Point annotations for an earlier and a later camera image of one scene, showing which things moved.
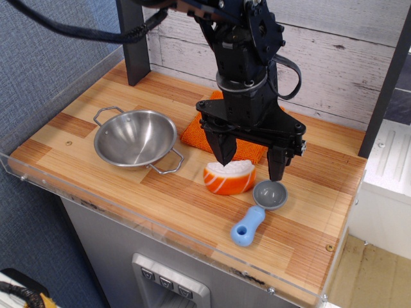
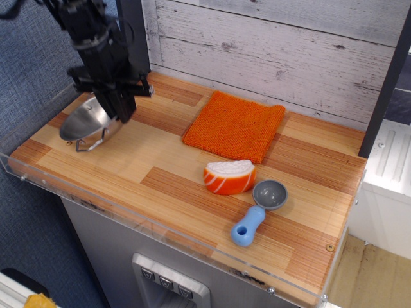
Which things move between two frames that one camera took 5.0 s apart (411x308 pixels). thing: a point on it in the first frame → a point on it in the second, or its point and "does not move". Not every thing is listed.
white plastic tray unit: (382, 217) does not move
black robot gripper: (255, 115) → (106, 73)
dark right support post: (402, 47) does not move
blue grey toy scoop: (269, 195) does not move
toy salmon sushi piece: (234, 177) does not move
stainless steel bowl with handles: (135, 139) → (88, 125)
